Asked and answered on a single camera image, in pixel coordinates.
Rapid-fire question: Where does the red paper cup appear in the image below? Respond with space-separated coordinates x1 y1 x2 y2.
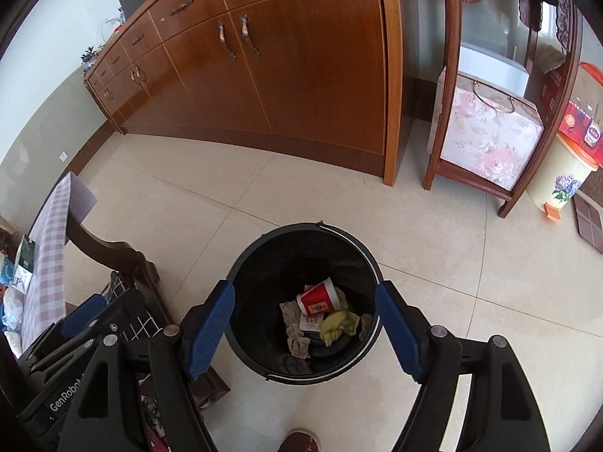
296 278 347 317

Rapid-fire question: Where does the brown bathroom scale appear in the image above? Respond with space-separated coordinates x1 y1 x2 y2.
572 193 603 236

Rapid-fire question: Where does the yellow crumpled cloth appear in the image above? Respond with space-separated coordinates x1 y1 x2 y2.
319 308 361 347

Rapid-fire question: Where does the black plastic bucket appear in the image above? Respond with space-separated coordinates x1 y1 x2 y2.
223 220 383 384

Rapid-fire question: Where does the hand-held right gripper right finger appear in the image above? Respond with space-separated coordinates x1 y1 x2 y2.
375 280 552 452

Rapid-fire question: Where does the small potted plant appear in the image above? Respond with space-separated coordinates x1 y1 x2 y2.
80 44 102 73

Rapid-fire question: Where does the brown wooden sideboard cabinet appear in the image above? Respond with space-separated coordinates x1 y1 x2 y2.
84 0 405 186

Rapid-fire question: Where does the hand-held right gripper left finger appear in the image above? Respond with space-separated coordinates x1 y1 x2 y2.
57 280 236 452

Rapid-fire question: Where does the black grid-pattern bag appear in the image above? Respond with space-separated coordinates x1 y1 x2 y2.
109 270 163 342

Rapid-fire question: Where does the brown crumpled paper towel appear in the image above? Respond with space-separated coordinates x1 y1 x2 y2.
279 301 312 359

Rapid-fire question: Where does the carved wooden stand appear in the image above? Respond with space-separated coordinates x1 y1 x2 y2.
422 0 585 218

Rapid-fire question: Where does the person's brown shoe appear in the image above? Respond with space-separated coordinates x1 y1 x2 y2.
278 428 322 452

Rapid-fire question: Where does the dark green packet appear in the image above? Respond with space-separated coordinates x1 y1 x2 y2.
16 236 37 270

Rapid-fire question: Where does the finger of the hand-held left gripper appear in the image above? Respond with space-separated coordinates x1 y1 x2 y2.
94 289 147 340
59 293 114 337

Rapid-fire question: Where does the floral pedal bin orange lid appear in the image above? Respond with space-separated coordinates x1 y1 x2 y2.
526 62 603 221

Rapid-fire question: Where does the pink floral storage box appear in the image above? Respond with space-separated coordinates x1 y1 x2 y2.
426 70 545 193

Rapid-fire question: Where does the white plastic box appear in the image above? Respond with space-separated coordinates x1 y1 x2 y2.
458 42 531 97

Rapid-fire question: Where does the white printed receipt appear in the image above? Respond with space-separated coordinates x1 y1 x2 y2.
298 313 326 335

